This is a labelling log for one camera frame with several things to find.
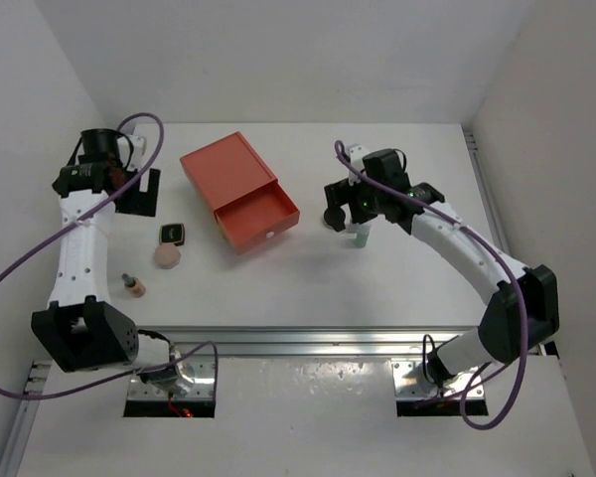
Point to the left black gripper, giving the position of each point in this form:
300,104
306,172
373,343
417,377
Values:
140,203

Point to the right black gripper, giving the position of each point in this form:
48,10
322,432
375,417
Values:
341,194

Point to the green white-capped tube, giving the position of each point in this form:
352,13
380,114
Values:
362,235

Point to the black square compact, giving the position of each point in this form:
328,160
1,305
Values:
174,234

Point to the pink octagonal jar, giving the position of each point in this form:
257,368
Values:
166,255

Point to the beige foundation bottle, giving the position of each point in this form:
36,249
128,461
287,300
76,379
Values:
133,285

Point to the orange drawer box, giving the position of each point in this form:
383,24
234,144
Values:
242,193

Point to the black round compact jar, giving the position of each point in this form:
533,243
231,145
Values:
325,221

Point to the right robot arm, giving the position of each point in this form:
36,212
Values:
522,302

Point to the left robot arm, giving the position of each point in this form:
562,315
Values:
80,328

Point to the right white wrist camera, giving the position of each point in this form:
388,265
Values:
356,153

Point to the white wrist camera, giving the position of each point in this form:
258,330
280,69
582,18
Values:
356,153
131,150

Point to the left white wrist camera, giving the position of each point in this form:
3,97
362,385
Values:
131,150

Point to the aluminium rail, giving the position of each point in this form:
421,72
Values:
308,342

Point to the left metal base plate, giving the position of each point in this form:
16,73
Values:
193,379

